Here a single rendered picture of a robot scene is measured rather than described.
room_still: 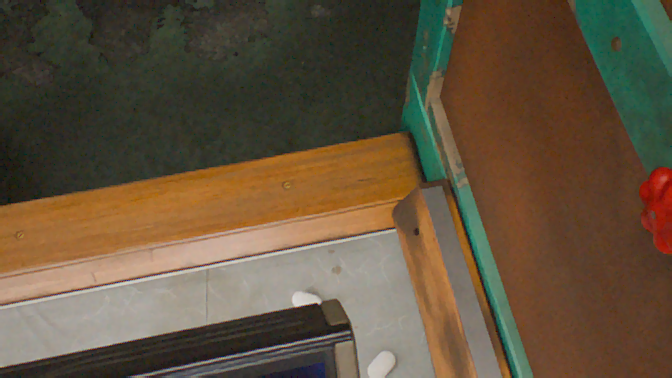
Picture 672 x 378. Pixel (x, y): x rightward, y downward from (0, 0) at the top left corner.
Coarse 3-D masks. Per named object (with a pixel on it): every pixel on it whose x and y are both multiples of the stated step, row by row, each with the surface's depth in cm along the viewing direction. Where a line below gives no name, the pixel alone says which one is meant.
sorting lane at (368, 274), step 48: (384, 240) 89; (96, 288) 86; (144, 288) 87; (192, 288) 87; (240, 288) 87; (288, 288) 87; (336, 288) 87; (384, 288) 87; (0, 336) 84; (48, 336) 84; (96, 336) 84; (144, 336) 84; (384, 336) 84
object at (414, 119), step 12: (408, 84) 91; (408, 96) 92; (408, 108) 94; (420, 108) 87; (408, 120) 95; (420, 120) 88; (420, 132) 89; (420, 144) 91; (432, 144) 84; (420, 156) 92; (432, 156) 85; (432, 168) 86; (432, 180) 88
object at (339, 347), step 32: (256, 320) 51; (288, 320) 50; (320, 320) 48; (96, 352) 50; (128, 352) 49; (160, 352) 47; (192, 352) 46; (224, 352) 46; (256, 352) 46; (288, 352) 46; (320, 352) 46; (352, 352) 47
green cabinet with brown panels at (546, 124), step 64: (448, 0) 68; (512, 0) 57; (576, 0) 44; (640, 0) 38; (448, 64) 77; (512, 64) 59; (576, 64) 48; (640, 64) 39; (448, 128) 81; (512, 128) 62; (576, 128) 50; (640, 128) 40; (512, 192) 65; (576, 192) 52; (512, 256) 68; (576, 256) 54; (640, 256) 45; (512, 320) 71; (576, 320) 56; (640, 320) 46
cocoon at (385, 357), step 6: (384, 354) 81; (390, 354) 81; (378, 360) 81; (384, 360) 81; (390, 360) 81; (372, 366) 81; (378, 366) 81; (384, 366) 81; (390, 366) 81; (372, 372) 81; (378, 372) 80; (384, 372) 81
